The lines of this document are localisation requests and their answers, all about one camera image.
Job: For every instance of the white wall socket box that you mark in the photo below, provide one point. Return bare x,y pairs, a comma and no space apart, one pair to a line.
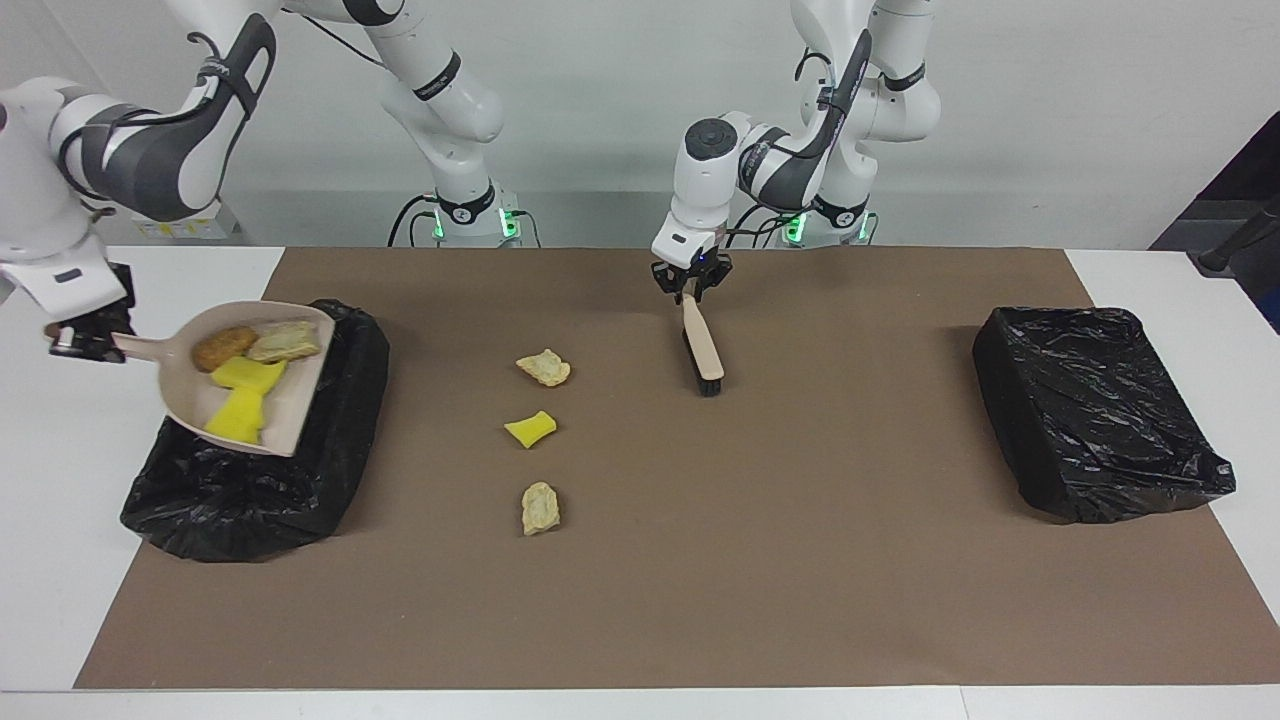
205,228

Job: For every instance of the black bag lined bin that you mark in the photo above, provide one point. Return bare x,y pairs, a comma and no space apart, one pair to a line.
250,500
1090,410

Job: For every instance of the beige hand brush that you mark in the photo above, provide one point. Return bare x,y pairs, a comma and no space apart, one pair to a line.
703,345

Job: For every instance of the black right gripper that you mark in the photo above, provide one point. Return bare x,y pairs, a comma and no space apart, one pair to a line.
120,295

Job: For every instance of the brown table mat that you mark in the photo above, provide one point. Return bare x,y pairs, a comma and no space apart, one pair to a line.
900,600

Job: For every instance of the brown bread roll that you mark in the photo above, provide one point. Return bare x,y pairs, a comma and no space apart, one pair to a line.
223,348

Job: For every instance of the black stand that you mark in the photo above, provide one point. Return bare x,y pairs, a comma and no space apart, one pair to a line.
1215,262

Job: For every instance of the yellow sponge wedge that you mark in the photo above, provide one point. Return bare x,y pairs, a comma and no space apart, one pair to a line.
530,430

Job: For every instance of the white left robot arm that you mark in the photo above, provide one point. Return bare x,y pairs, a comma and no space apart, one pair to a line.
700,190

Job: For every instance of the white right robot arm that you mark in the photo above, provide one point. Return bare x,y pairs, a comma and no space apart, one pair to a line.
30,200

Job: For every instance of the dark background partition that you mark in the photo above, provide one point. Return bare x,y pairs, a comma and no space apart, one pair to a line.
1250,170

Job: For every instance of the yellow sponge piece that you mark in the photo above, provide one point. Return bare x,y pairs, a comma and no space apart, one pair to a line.
238,418
245,374

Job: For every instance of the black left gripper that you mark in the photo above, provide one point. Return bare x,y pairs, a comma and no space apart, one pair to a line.
695,266

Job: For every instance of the beige plastic dustpan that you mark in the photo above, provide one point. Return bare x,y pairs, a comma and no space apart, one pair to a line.
295,395

